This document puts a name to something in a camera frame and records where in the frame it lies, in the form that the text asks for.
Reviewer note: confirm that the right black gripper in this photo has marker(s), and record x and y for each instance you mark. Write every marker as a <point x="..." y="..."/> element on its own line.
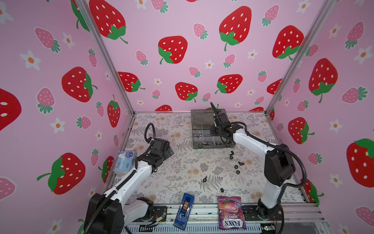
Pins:
<point x="212" y="129"/>

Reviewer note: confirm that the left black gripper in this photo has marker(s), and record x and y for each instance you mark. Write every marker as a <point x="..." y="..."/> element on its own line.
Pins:
<point x="166" y="153"/>

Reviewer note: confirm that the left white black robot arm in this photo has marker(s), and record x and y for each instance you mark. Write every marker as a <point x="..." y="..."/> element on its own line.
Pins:
<point x="108" y="213"/>

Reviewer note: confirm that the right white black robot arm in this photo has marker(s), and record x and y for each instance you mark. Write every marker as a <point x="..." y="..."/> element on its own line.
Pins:
<point x="282" y="168"/>

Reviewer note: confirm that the silver wing nuts in box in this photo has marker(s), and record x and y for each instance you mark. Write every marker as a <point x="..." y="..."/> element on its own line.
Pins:
<point x="204" y="143"/>

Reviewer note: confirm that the grey plastic compartment organizer box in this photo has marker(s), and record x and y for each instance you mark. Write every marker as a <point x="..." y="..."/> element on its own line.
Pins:
<point x="202" y="121"/>

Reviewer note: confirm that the blue white tissue pack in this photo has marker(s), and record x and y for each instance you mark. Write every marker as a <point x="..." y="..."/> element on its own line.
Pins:
<point x="124" y="163"/>

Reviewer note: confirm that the blue rectangular plastic box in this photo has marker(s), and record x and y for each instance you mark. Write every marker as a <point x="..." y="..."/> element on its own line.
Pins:
<point x="184" y="211"/>

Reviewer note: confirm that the purple Fox's candy bag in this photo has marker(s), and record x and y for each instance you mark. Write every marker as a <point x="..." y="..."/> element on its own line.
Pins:
<point x="230" y="213"/>

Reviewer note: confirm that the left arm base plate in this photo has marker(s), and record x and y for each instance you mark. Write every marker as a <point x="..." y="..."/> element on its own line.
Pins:
<point x="159" y="214"/>

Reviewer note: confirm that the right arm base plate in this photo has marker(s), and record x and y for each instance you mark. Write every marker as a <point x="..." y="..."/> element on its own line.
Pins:
<point x="254" y="213"/>

